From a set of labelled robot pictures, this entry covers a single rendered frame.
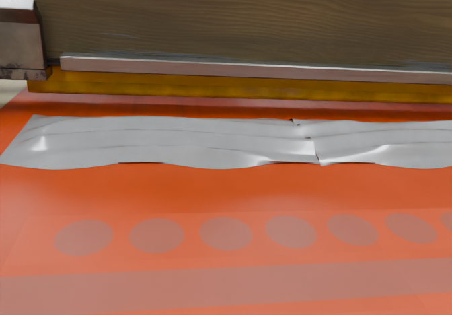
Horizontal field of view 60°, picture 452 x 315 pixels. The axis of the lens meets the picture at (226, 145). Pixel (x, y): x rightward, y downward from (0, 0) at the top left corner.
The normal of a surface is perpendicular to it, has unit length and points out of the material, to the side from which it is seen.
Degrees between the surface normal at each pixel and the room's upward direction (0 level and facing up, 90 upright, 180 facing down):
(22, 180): 0
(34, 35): 90
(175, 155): 40
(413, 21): 90
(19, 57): 90
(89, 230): 0
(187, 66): 90
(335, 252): 0
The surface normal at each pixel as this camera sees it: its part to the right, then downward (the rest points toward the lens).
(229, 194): 0.08, -0.90
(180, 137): 0.10, -0.53
